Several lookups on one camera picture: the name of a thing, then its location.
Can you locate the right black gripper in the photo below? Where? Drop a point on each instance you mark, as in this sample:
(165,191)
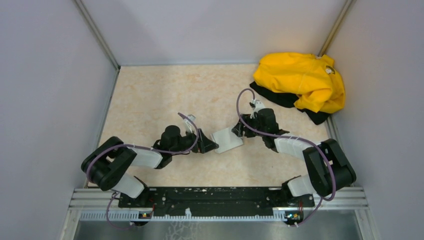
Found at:
(239,128)

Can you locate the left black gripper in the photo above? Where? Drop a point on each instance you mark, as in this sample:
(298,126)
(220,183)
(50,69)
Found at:
(205,144)

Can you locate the white cardboard box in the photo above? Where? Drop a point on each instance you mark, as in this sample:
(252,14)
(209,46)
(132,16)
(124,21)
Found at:
(226,140)

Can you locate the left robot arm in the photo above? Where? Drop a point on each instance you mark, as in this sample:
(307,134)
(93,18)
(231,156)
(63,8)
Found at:
(107,166)

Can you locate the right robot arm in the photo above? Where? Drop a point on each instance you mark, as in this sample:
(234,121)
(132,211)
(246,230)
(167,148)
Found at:
(328,169)

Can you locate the black garment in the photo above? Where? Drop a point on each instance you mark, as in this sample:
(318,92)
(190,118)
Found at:
(287,100)

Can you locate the yellow garment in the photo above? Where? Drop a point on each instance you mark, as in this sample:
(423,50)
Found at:
(314,79)

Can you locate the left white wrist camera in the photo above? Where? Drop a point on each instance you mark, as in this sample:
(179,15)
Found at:
(189,127)

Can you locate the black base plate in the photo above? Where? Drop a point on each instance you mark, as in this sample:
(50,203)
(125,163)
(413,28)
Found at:
(215,201)

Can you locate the aluminium frame rail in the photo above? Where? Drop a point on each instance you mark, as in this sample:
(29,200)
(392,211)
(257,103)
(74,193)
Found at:
(95,204)

